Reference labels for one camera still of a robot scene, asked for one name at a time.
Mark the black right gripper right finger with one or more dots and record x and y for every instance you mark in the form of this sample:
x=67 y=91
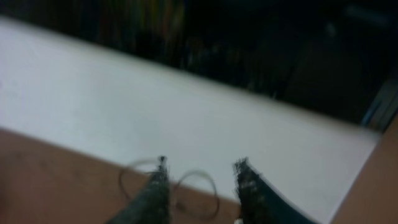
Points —
x=259 y=203

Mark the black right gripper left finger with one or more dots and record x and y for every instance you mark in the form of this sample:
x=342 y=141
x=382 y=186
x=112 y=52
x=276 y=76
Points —
x=152 y=203

